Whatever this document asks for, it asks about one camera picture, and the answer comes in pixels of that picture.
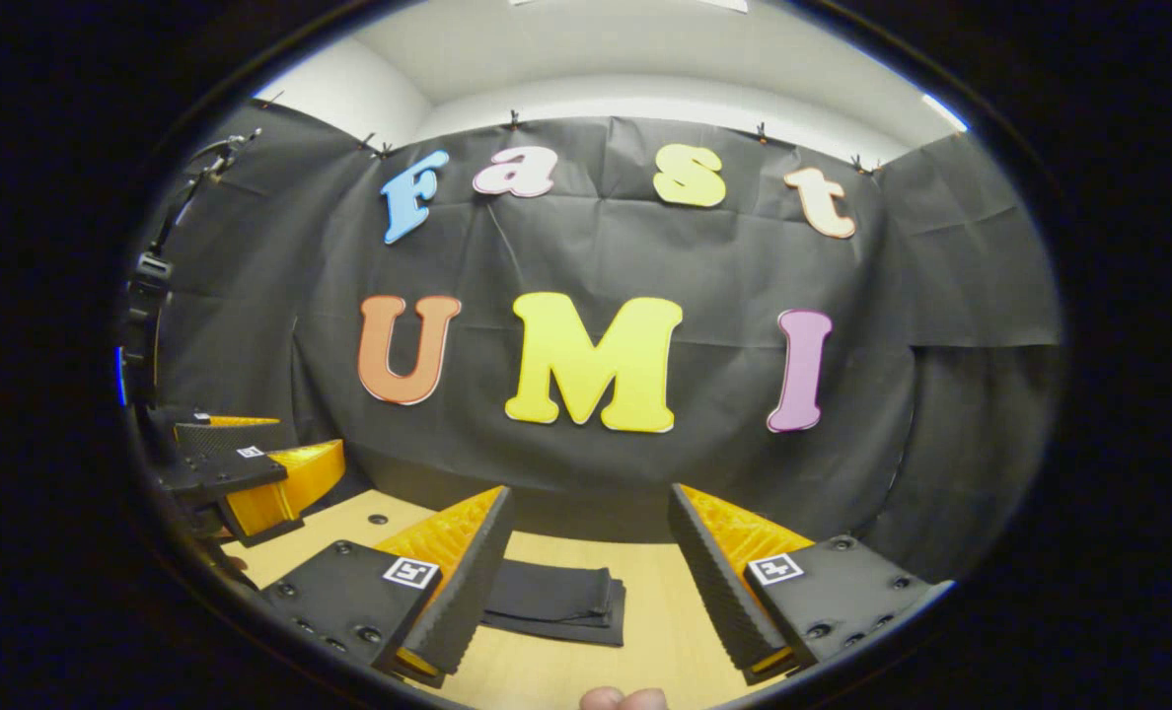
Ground black backdrop cloth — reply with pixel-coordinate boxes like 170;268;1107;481
117;99;1065;585

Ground dark jeans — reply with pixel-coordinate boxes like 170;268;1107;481
477;559;628;649

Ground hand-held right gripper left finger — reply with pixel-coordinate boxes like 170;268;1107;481
258;485;516;688

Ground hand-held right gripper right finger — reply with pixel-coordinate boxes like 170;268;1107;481
668;483;942;684

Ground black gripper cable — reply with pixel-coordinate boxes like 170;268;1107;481
150;126;263;259

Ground row of black backdrop clips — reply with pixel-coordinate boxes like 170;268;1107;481
256;91;883;177

